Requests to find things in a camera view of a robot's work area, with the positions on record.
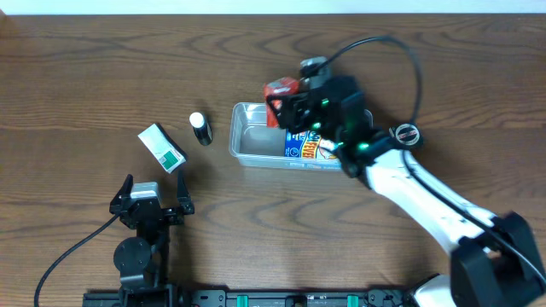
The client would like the dark bottle white cap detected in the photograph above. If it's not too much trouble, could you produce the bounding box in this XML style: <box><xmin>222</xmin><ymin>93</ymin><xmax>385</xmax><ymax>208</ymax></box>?
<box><xmin>189</xmin><ymin>112</ymin><xmax>212</xmax><ymax>146</ymax></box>

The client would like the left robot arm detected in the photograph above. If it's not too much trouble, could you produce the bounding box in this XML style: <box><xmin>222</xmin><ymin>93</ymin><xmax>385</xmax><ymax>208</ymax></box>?
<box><xmin>109</xmin><ymin>171</ymin><xmax>195</xmax><ymax>306</ymax></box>

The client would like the right black cable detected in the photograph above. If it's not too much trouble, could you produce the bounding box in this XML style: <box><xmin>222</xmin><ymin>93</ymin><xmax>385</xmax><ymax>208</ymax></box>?
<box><xmin>317</xmin><ymin>35</ymin><xmax>546</xmax><ymax>287</ymax></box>

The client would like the black cable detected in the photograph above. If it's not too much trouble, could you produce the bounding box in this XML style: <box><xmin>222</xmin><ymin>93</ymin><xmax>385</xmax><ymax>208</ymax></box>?
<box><xmin>317</xmin><ymin>35</ymin><xmax>546</xmax><ymax>287</ymax></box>
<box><xmin>33</xmin><ymin>212</ymin><xmax>123</xmax><ymax>307</ymax></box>

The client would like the red orange small box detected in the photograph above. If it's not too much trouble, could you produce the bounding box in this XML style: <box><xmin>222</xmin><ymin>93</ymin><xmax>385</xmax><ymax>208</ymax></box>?
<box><xmin>264</xmin><ymin>77</ymin><xmax>299</xmax><ymax>128</ymax></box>

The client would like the blue KoolFever box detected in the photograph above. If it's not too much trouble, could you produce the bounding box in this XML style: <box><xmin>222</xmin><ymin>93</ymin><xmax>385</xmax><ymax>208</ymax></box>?
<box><xmin>285</xmin><ymin>131</ymin><xmax>337</xmax><ymax>160</ymax></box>

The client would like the clear plastic container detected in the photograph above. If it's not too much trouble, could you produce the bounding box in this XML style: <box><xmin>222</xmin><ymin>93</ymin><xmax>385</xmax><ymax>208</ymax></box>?
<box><xmin>228</xmin><ymin>101</ymin><xmax>375</xmax><ymax>172</ymax></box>

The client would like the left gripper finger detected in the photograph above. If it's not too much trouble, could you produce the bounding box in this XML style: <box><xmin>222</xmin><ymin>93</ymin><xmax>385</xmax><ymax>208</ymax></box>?
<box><xmin>177</xmin><ymin>170</ymin><xmax>192</xmax><ymax>209</ymax></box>
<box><xmin>113</xmin><ymin>174</ymin><xmax>133</xmax><ymax>206</ymax></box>

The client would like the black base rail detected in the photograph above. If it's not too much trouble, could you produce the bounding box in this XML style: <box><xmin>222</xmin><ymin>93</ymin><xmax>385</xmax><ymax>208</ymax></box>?
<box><xmin>82</xmin><ymin>288</ymin><xmax>412</xmax><ymax>307</ymax></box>

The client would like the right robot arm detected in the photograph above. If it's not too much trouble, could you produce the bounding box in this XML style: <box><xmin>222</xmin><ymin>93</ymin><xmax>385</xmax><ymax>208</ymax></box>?
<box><xmin>265</xmin><ymin>77</ymin><xmax>545</xmax><ymax>306</ymax></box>

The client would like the white green Panadol box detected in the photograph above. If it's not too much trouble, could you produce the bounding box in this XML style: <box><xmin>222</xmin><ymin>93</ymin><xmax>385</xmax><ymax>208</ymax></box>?
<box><xmin>138</xmin><ymin>124</ymin><xmax>187</xmax><ymax>173</ymax></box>

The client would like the left black cable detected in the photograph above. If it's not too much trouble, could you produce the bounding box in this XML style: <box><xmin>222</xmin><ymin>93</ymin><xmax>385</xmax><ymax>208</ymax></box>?
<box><xmin>33</xmin><ymin>212</ymin><xmax>123</xmax><ymax>307</ymax></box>

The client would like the green round-label box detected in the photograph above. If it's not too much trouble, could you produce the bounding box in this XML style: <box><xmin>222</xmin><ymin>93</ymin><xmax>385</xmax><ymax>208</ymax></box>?
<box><xmin>389</xmin><ymin>123</ymin><xmax>424</xmax><ymax>150</ymax></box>

